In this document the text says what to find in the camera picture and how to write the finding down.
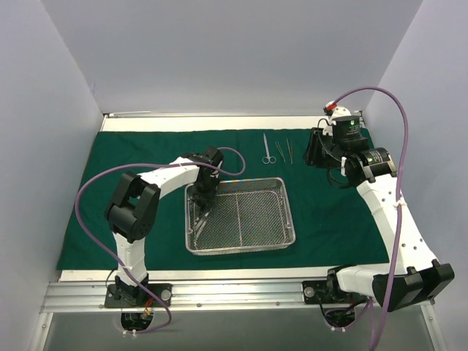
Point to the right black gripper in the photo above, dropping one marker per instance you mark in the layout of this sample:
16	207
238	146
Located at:
314	147

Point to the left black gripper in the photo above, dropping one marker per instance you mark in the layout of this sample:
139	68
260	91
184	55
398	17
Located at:
201	196

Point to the short steel tweezers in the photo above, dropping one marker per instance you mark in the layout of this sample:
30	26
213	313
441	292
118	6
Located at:
281	153

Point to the wire mesh instrument tray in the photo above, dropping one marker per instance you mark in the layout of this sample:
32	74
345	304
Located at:
250	215

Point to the green surgical drape cloth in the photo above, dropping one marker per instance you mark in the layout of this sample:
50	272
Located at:
332	226

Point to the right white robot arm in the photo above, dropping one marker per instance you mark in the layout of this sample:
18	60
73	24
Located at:
414	274

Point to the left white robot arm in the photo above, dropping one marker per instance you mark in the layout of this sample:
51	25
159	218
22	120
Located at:
131	212

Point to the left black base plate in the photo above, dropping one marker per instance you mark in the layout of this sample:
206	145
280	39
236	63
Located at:
118	298

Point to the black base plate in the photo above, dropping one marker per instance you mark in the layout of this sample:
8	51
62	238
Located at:
118	298
318	292

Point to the aluminium front rail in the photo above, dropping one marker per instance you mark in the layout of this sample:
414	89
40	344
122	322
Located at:
184	295

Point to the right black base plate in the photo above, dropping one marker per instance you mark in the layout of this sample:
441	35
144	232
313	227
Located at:
318	292

